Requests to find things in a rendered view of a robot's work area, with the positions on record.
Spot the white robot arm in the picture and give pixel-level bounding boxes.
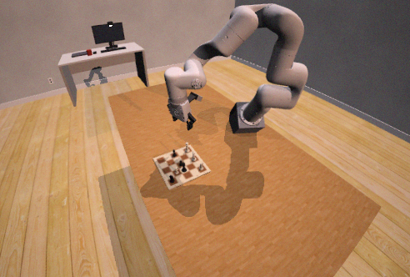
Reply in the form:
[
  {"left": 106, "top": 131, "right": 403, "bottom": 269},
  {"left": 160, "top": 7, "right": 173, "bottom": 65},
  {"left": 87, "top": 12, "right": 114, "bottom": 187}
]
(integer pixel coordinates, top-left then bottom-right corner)
[{"left": 164, "top": 3, "right": 308, "bottom": 125}]

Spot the chessboard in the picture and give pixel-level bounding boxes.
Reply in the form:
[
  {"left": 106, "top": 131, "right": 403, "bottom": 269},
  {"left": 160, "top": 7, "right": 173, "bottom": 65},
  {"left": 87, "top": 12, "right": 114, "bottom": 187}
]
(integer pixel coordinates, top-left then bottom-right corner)
[{"left": 153, "top": 145, "right": 211, "bottom": 190}]

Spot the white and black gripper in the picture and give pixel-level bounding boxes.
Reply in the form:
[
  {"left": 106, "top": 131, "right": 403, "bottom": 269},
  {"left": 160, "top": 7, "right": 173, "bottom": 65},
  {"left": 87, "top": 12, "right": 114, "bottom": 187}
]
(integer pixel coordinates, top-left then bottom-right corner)
[{"left": 167, "top": 99, "right": 196, "bottom": 131}]

